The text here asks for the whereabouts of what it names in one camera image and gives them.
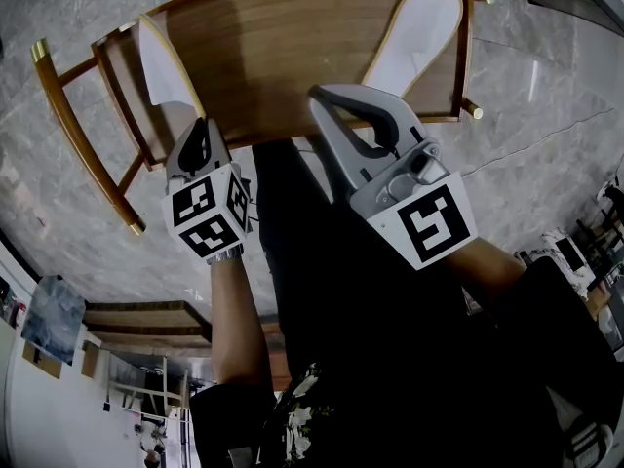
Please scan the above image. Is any person's left forearm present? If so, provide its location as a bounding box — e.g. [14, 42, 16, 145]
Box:
[209, 255, 275, 390]

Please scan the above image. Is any low wooden platform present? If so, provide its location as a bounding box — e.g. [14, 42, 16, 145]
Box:
[82, 299, 214, 361]

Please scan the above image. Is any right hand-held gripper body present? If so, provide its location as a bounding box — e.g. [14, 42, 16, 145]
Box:
[348, 136, 480, 272]

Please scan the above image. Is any person's black clothing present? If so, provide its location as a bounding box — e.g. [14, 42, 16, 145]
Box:
[189, 136, 624, 468]

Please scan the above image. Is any white slipper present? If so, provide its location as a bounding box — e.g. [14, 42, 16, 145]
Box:
[137, 15, 207, 122]
[363, 0, 465, 99]

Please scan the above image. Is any person's right forearm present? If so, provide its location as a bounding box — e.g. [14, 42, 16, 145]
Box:
[441, 236, 530, 307]

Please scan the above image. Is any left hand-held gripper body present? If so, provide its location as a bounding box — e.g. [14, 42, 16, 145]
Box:
[159, 161, 254, 261]

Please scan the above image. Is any blue grey plastic bag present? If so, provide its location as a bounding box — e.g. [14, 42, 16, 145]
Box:
[21, 275, 87, 366]

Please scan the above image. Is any brown cardboard box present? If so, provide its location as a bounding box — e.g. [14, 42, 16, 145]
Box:
[21, 341, 65, 381]

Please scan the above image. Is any person's black white shoe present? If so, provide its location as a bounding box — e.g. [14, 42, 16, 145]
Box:
[565, 421, 616, 468]

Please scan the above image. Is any wooden trolley cart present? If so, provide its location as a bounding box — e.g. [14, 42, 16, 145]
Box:
[29, 0, 496, 238]

